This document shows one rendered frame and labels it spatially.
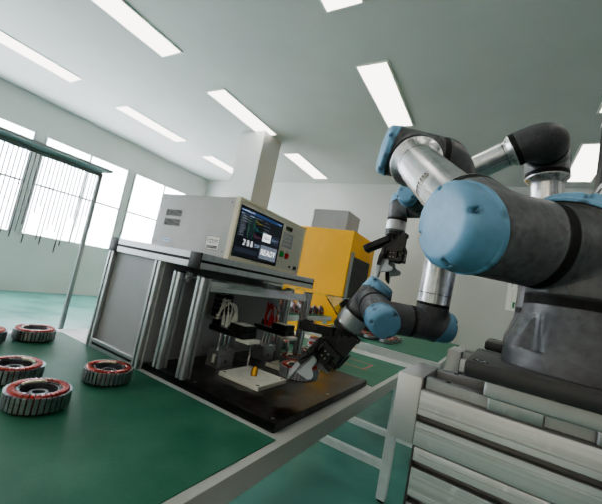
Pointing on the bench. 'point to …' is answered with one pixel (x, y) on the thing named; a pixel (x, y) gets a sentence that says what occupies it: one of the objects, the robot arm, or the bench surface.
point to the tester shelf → (207, 262)
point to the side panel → (124, 307)
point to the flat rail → (255, 291)
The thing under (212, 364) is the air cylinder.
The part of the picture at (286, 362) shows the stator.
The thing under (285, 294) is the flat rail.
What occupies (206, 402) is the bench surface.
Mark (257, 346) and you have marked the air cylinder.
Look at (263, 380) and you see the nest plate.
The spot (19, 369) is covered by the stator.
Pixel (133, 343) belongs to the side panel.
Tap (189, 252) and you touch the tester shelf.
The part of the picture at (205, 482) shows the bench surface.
